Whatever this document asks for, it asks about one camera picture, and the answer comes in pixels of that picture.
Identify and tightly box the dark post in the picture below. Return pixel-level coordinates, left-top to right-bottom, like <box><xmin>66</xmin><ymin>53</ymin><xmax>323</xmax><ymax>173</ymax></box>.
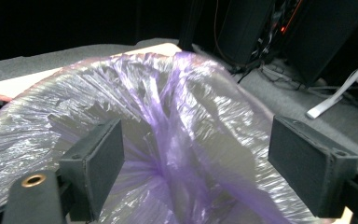
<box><xmin>177</xmin><ymin>0</ymin><xmax>207</xmax><ymax>53</ymax></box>

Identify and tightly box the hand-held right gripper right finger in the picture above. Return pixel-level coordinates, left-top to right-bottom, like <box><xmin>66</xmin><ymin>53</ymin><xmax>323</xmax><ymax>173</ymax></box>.
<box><xmin>267</xmin><ymin>114</ymin><xmax>358</xmax><ymax>219</ymax></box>

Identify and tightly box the bundle of floor cables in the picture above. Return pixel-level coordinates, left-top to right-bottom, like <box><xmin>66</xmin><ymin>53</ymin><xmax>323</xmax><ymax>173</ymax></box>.
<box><xmin>229</xmin><ymin>54</ymin><xmax>321</xmax><ymax>94</ymax></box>

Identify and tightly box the small black cabinet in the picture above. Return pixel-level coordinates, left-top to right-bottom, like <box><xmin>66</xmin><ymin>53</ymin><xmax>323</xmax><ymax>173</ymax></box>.
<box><xmin>215</xmin><ymin>0</ymin><xmax>277</xmax><ymax>67</ymax></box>

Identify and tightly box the large black cabinet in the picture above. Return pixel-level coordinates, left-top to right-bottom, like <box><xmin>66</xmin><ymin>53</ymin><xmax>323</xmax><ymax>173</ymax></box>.
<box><xmin>287</xmin><ymin>0</ymin><xmax>358</xmax><ymax>88</ymax></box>

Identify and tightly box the white metal stand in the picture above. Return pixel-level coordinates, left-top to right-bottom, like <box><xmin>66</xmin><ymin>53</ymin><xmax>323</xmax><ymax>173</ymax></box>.
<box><xmin>305</xmin><ymin>50</ymin><xmax>358</xmax><ymax>120</ymax></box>

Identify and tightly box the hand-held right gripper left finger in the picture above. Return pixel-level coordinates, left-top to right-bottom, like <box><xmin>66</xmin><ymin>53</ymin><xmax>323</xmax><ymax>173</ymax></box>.
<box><xmin>58</xmin><ymin>117</ymin><xmax>126</xmax><ymax>222</ymax></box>

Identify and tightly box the purple plastic bag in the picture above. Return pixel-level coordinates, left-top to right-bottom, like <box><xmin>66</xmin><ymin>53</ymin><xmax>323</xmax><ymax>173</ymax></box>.
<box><xmin>0</xmin><ymin>50</ymin><xmax>335</xmax><ymax>224</ymax></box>

